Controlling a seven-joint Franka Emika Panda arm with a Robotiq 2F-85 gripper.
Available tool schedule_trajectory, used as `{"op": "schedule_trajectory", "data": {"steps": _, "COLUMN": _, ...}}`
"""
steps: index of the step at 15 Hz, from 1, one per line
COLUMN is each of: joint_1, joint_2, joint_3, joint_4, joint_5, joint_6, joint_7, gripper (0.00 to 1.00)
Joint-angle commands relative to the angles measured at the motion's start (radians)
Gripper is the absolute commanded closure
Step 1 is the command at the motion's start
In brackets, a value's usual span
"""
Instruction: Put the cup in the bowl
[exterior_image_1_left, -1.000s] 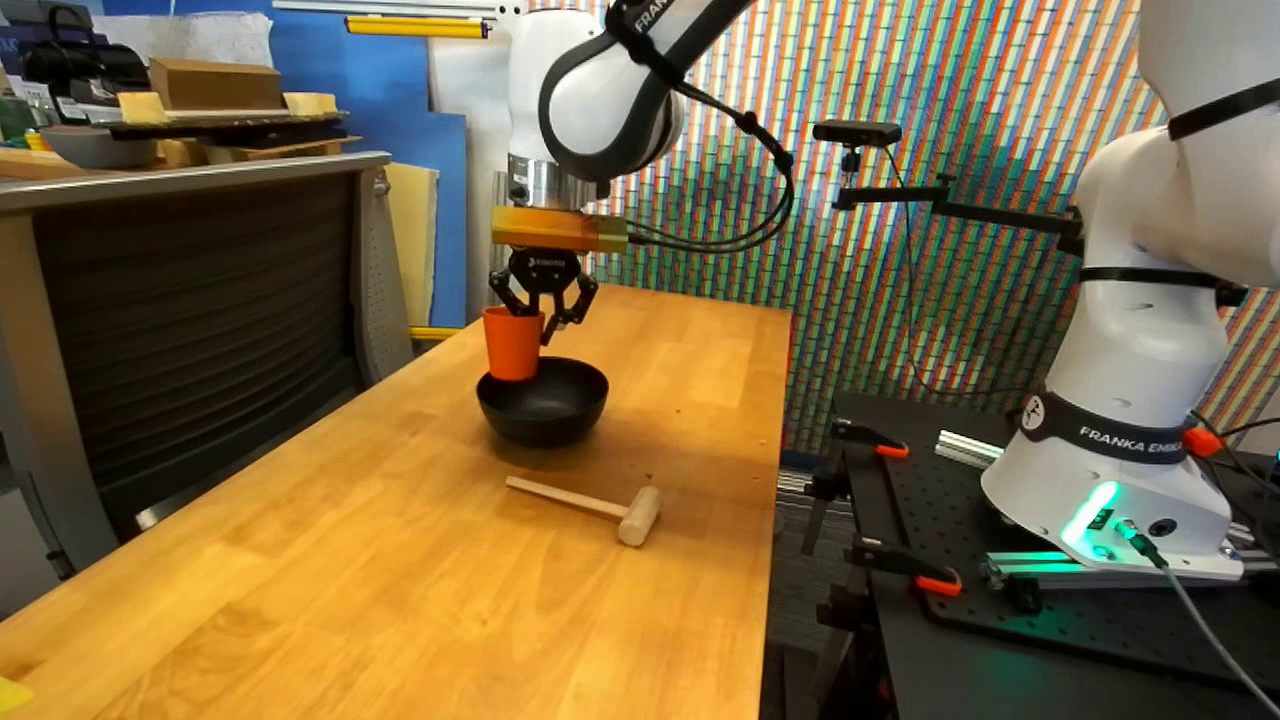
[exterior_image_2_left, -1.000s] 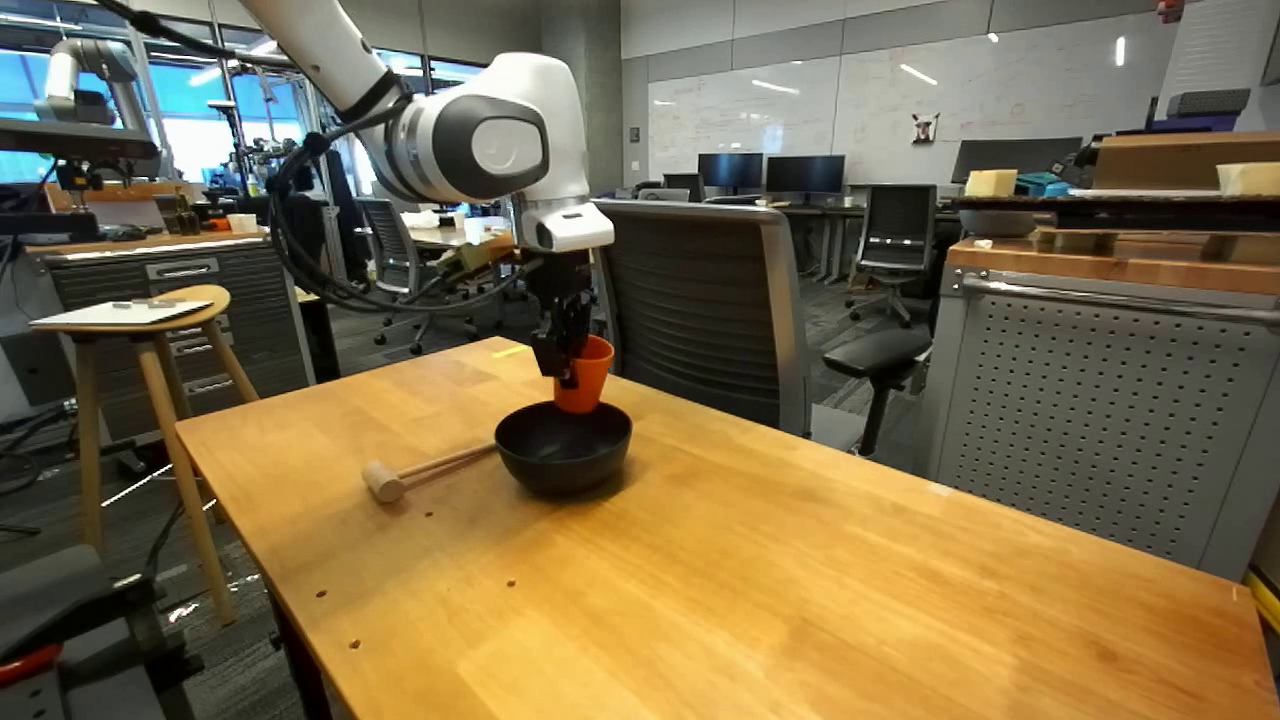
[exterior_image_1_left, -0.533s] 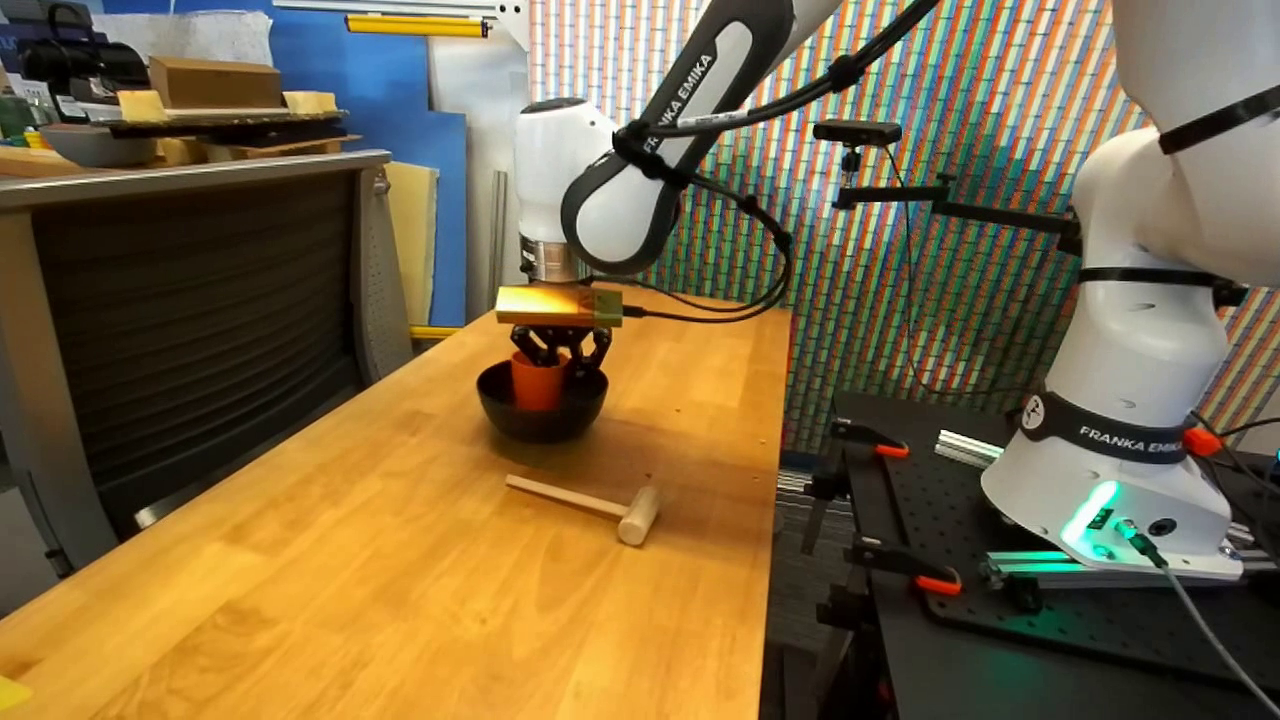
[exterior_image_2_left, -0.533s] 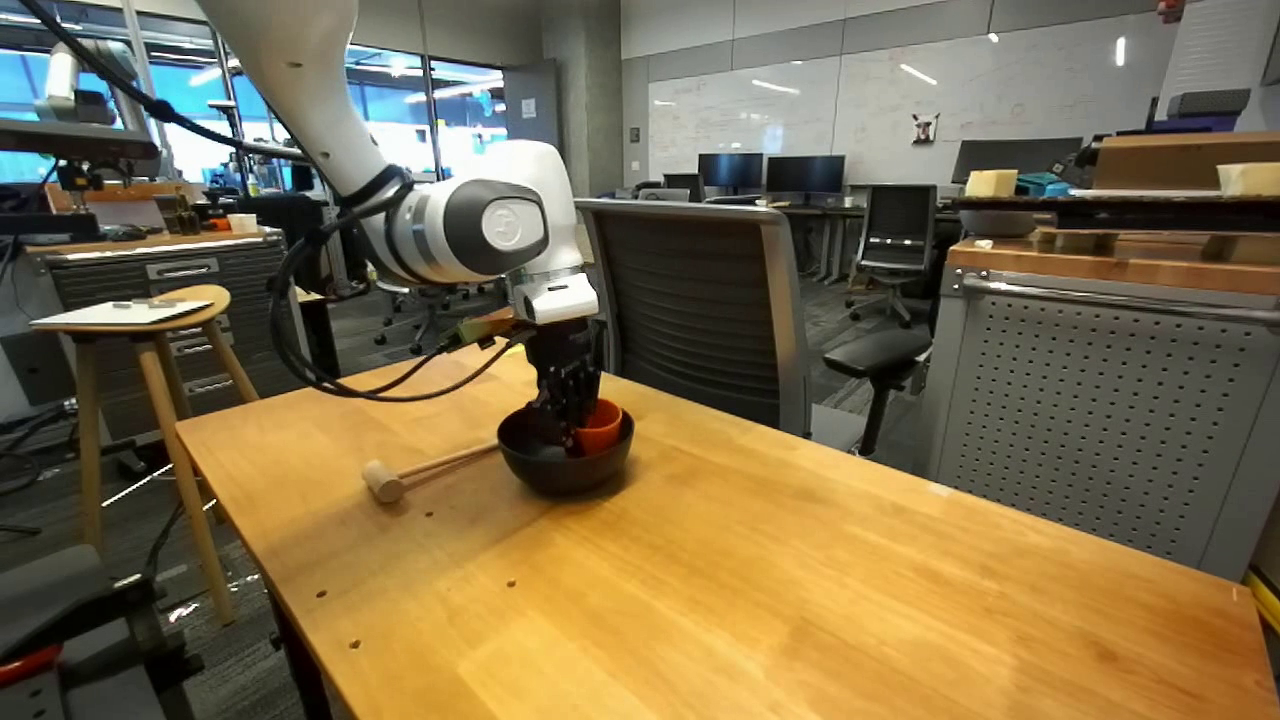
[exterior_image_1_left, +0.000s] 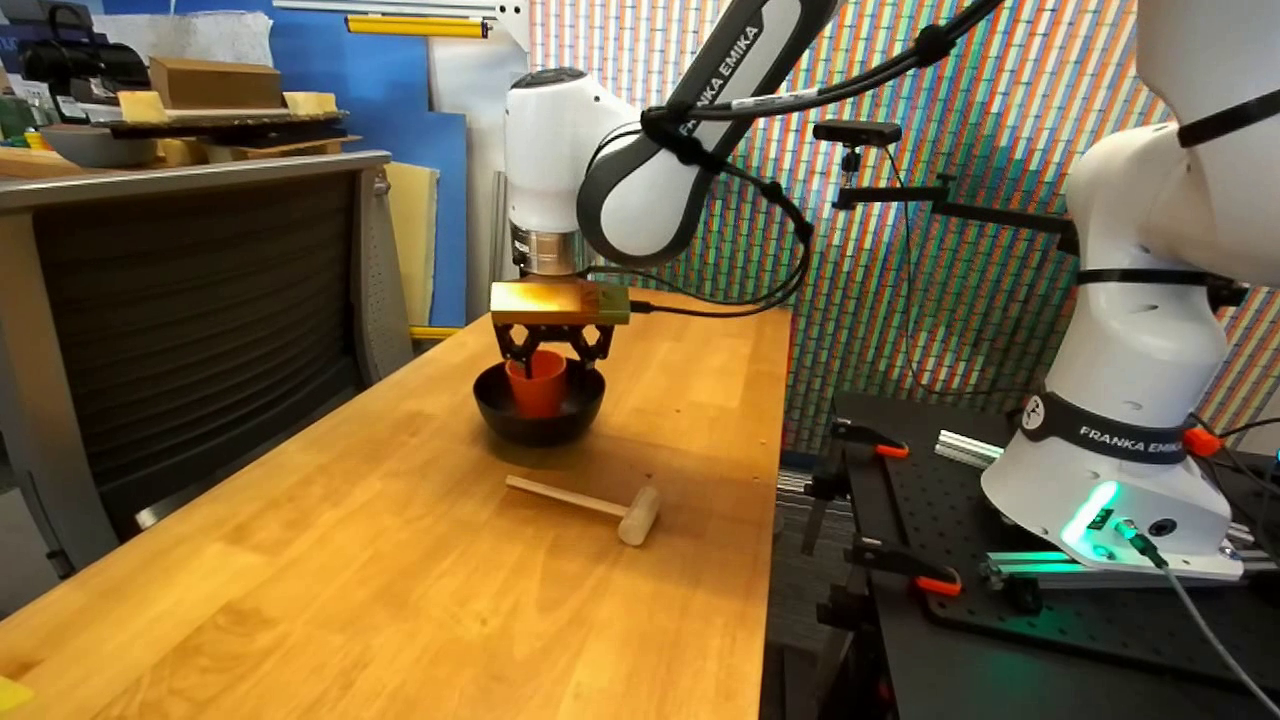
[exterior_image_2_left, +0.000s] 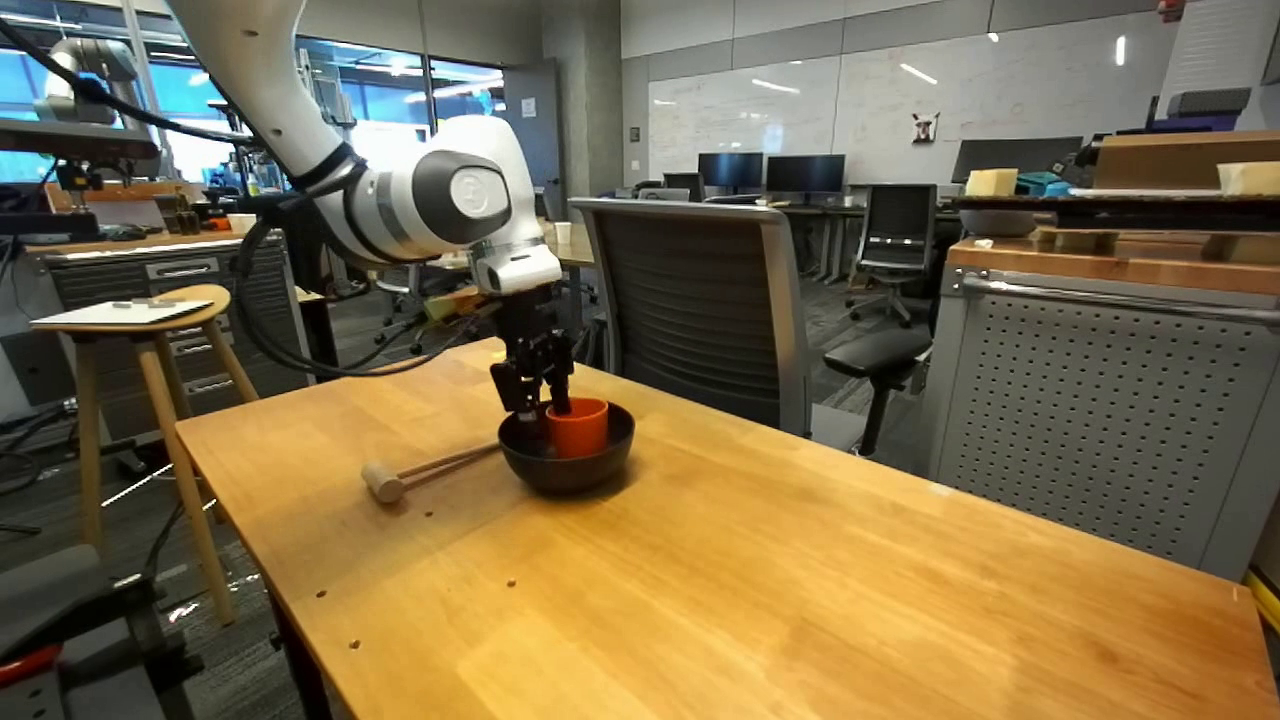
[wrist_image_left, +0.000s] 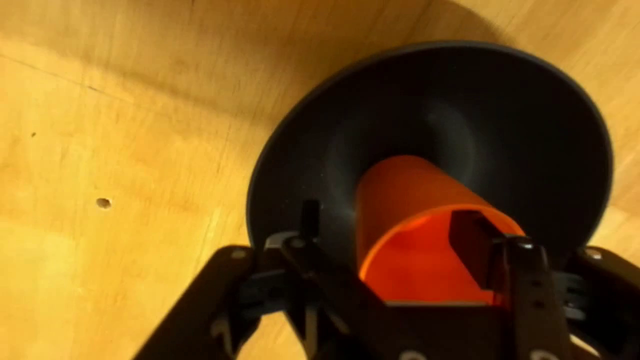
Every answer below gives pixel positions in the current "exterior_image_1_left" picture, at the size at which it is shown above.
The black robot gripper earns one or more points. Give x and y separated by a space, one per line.
541 302

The orange plastic cup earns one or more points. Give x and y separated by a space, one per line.
538 390

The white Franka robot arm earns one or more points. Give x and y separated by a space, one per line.
1144 334

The black bowl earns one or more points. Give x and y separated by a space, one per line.
538 426

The wooden mallet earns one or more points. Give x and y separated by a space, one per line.
643 514

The blue board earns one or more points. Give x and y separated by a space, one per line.
412 147

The tan foam block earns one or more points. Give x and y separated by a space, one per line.
305 106

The yellow bar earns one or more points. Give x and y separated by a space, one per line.
418 26

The brown wooden box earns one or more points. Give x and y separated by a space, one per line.
215 80

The yellow corner piece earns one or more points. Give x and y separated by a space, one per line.
9 692

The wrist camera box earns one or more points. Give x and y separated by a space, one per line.
608 307

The black camera stand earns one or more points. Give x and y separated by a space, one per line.
862 133

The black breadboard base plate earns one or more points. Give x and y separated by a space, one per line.
1013 641

